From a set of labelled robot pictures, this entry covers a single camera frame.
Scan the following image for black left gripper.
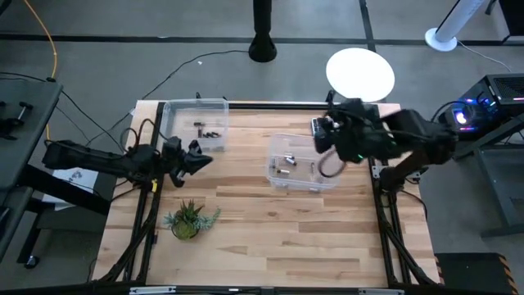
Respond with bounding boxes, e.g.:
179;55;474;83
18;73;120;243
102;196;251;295
161;136;214;188

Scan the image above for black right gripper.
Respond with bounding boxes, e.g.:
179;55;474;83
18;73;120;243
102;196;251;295
314;98;396;164

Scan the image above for clear plastic bin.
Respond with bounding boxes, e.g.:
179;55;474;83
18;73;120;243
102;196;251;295
264;132;344;193
159;98;230;154

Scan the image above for black remote control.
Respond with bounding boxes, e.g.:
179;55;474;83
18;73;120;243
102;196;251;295
310;116;341;138

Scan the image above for green potted succulent plant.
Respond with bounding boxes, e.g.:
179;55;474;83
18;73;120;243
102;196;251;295
162;199;222;242

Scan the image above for white round stool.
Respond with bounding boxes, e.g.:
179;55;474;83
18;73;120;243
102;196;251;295
325;47;396;103

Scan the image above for black pole with base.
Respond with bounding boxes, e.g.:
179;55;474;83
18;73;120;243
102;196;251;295
248;0;278;64

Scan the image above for white paper sheet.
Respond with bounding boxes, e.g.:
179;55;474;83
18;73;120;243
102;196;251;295
40;166;100;211

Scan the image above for white tower fan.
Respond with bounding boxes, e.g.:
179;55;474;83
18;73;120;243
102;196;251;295
424;0;488;52

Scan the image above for grey metal stand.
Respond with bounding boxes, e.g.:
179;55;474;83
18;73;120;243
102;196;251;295
452;118;524;239

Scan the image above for black computer with lights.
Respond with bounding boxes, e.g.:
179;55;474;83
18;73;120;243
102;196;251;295
437;72;524;134

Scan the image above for grey side table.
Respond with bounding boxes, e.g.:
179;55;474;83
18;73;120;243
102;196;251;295
0;79;64;263

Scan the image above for black clamp tool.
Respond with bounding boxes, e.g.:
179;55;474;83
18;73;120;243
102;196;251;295
0;101;34;141

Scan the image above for black box yellow stripes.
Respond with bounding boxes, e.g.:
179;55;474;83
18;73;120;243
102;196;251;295
433;252;513;295

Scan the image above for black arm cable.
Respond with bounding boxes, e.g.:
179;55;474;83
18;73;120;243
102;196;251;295
318;146;348;179

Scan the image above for black table frame strut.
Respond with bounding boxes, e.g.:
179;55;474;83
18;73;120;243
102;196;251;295
97;102;165;284
368;157;439;287

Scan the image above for black table frame rail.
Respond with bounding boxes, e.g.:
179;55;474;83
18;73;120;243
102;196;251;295
92;281;441;295
157;100;382;111

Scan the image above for black floor cable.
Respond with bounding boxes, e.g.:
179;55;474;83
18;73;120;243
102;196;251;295
85;48;251;147

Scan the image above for yellow cable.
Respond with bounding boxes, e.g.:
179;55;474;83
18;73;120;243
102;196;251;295
22;0;58;141

